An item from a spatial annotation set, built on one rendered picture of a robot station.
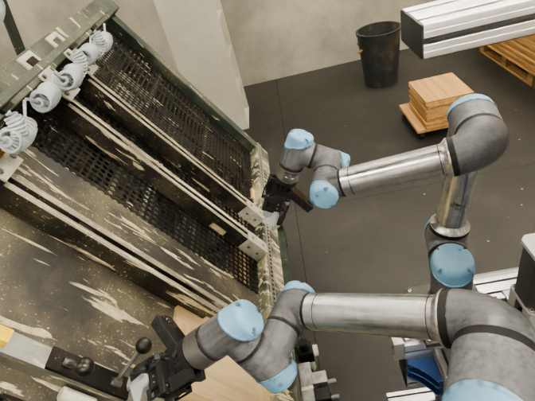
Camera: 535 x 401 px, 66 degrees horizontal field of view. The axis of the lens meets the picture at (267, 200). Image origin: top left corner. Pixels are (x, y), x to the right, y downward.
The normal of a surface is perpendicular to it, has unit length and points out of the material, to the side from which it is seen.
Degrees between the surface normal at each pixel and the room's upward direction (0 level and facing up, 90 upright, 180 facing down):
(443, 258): 7
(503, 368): 5
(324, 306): 30
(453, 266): 7
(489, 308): 16
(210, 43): 90
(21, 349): 60
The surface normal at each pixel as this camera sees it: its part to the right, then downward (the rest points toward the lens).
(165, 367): 0.73, -0.58
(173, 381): -0.62, -0.33
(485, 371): -0.44, -0.78
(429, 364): -0.22, -0.78
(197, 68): 0.04, 0.59
